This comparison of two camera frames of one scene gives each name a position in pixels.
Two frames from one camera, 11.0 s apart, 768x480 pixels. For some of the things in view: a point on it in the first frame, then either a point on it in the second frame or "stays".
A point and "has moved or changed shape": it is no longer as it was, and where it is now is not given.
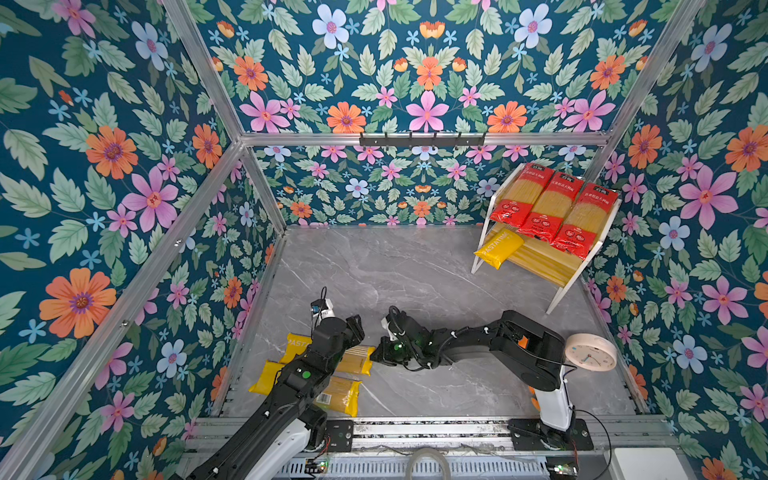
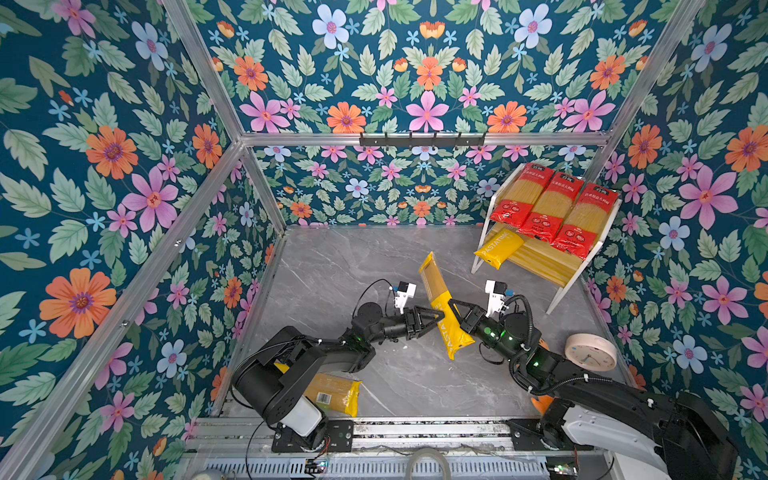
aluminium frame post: x=186 y=25 stays
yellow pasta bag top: x=500 y=247 stays
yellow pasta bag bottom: x=337 y=393 stays
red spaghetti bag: x=523 y=192 stays
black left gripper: x=354 y=330 → x=427 y=327
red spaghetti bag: x=588 y=216 stays
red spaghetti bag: x=547 y=218 stays
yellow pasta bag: x=355 y=359 has moved or changed shape
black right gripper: x=384 y=357 → x=466 y=324
